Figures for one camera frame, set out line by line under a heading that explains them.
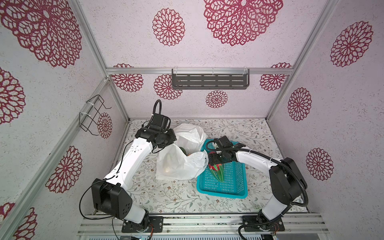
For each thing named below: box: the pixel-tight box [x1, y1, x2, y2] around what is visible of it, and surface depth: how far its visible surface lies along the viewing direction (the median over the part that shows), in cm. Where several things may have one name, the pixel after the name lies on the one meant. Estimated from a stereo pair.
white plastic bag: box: [155, 124, 209, 180], surface depth 83 cm
